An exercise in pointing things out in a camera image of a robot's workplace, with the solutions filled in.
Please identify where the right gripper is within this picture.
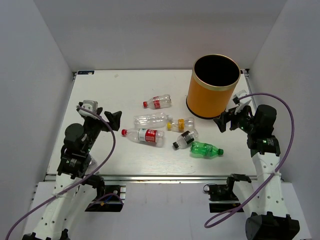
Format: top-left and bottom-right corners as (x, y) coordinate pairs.
(213, 102), (258, 134)

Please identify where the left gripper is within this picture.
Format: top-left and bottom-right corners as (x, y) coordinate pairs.
(83, 107), (122, 153)

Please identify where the green plastic bottle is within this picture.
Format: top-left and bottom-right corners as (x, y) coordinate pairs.
(190, 141), (224, 159)

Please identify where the blue-label clear bottle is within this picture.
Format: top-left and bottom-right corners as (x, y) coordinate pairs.
(86, 157), (98, 174)

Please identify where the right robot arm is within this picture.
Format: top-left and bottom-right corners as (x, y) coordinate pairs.
(214, 104), (300, 240)

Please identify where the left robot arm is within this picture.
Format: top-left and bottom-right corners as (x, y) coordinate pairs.
(22, 101), (122, 240)

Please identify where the orange cylindrical bin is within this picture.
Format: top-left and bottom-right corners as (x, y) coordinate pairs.
(186, 54), (241, 119)

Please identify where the large clear unlabelled bottle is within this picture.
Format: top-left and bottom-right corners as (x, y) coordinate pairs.
(133, 112), (173, 129)

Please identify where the yellow-cap orange-label bottle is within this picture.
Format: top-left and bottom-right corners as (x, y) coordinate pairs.
(166, 117), (195, 133)

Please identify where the black-cap black-label bottle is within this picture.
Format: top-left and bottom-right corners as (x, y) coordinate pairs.
(172, 128), (199, 150)

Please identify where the large red-label clear bottle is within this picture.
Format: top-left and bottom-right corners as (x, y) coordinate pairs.
(121, 128), (165, 147)

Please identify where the small red-label clear bottle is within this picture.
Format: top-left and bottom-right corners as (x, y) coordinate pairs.
(143, 94), (172, 110)

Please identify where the blue table sticker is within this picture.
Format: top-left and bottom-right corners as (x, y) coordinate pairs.
(77, 70), (95, 75)

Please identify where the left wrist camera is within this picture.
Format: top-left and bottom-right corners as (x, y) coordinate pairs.
(76, 100), (98, 118)

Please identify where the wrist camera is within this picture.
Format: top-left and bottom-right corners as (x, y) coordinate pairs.
(76, 100), (98, 118)
(232, 89), (252, 106)

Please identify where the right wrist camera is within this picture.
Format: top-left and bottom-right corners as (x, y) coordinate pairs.
(232, 89), (252, 106)

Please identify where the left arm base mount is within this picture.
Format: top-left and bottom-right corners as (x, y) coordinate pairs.
(85, 185), (126, 213)

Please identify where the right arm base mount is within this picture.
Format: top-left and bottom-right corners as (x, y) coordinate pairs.
(203, 183), (240, 213)

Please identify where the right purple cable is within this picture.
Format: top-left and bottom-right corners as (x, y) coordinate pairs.
(203, 92), (295, 229)

